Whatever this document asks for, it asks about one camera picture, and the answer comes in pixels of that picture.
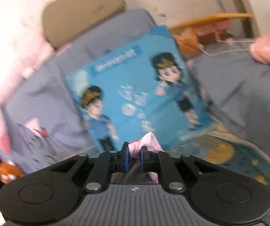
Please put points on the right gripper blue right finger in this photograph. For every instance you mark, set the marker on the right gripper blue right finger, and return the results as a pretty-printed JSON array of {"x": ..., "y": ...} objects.
[{"x": 163, "y": 165}]

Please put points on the pink plush toy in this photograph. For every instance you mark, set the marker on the pink plush toy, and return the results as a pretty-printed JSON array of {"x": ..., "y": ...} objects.
[{"x": 23, "y": 49}]

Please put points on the pink small fan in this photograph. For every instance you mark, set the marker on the pink small fan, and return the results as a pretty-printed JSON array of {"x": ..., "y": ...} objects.
[{"x": 212, "y": 33}]

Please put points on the yellow wooden stick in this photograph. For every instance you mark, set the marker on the yellow wooden stick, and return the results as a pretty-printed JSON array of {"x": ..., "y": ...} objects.
[{"x": 210, "y": 19}]

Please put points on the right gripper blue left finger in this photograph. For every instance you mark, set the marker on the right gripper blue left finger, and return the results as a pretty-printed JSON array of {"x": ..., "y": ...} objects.
[{"x": 104, "y": 166}]

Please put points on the blue cartoon police pillow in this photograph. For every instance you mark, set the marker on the blue cartoon police pillow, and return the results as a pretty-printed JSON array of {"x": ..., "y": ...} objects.
[{"x": 143, "y": 86}]

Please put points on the red panda plush toy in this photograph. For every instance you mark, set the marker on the red panda plush toy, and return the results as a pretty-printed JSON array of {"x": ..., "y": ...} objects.
[{"x": 9, "y": 172}]

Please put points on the grey-blue duvet with lettering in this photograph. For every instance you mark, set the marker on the grey-blue duvet with lettering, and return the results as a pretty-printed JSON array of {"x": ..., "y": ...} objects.
[{"x": 44, "y": 123}]

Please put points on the beige headrest cushion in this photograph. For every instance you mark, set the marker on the beige headrest cushion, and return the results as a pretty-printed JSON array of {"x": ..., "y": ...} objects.
[{"x": 65, "y": 20}]

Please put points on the blue floral quilt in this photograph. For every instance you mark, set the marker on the blue floral quilt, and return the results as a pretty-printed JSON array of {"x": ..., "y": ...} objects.
[{"x": 216, "y": 145}]

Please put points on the grey sweatshirt with print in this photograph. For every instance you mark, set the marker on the grey sweatshirt with print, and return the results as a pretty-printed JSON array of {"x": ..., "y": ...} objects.
[{"x": 139, "y": 150}]

